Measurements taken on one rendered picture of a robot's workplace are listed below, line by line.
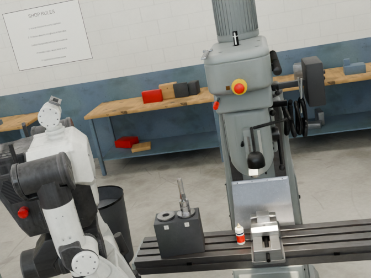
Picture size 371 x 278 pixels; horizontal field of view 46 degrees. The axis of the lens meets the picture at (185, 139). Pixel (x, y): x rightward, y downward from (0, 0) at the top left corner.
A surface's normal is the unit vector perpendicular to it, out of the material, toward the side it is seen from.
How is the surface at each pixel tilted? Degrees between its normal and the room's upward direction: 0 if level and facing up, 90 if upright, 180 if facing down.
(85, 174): 85
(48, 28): 90
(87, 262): 89
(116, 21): 90
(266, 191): 63
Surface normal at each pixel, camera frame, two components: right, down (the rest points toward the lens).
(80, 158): 0.81, -0.06
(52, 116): 0.21, 0.27
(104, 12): -0.15, 0.33
